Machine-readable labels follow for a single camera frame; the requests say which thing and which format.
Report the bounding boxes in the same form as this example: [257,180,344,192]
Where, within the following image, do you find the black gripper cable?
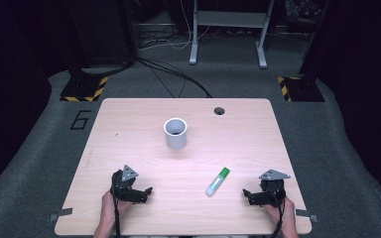
[270,197,286,238]
[111,184,122,238]

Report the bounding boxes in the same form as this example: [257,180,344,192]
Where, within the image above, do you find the person's right hand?
[264,195,296,226]

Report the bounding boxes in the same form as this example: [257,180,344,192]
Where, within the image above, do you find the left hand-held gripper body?
[111,164,146,201]

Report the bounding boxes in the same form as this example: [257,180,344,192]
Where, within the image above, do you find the green-capped white glue stick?
[204,167,231,197]

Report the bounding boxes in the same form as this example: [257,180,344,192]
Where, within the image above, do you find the black stand post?
[63,0,92,80]

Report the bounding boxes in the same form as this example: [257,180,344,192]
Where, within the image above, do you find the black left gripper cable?
[111,184,122,238]

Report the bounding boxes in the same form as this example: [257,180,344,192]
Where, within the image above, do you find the grey cylindrical cup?
[163,117,189,151]

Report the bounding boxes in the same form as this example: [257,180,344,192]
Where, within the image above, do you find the white metal desk frame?
[189,0,276,69]

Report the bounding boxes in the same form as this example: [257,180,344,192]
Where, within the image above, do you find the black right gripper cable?
[270,197,286,238]

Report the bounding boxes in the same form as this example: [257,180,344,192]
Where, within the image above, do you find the black cabinet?
[66,0,137,68]

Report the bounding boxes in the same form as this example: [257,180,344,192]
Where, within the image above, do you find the white floor cables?
[138,0,212,52]

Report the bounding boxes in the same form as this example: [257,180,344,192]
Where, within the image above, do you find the grey metal table bracket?
[48,207,74,223]
[295,208,319,223]

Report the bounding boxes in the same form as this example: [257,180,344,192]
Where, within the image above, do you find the black hazard-striped stand base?
[276,75,326,103]
[59,74,110,103]

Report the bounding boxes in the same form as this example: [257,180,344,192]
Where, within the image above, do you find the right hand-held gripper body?
[255,169,292,207]

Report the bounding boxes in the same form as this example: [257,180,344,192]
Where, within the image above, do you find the person's left hand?
[100,189,134,218]

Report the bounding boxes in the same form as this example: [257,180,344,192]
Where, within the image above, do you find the black floor cables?
[134,57,213,99]

